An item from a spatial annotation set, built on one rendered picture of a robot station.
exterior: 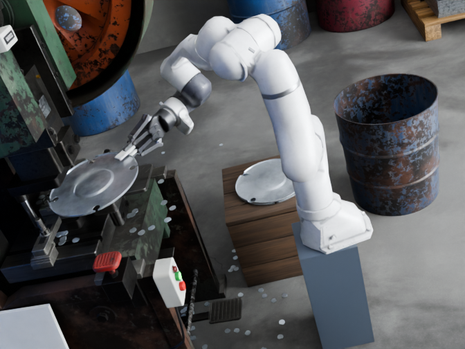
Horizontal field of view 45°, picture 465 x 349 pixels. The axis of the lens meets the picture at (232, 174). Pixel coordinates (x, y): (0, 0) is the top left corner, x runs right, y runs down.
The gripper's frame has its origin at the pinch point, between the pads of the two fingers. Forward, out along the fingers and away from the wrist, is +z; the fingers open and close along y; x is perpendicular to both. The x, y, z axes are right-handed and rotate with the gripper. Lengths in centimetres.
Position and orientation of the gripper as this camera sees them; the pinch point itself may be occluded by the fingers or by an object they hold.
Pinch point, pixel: (126, 154)
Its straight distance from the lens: 181.9
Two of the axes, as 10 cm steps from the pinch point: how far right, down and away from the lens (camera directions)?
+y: -3.0, -7.4, -5.9
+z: -6.0, 6.4, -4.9
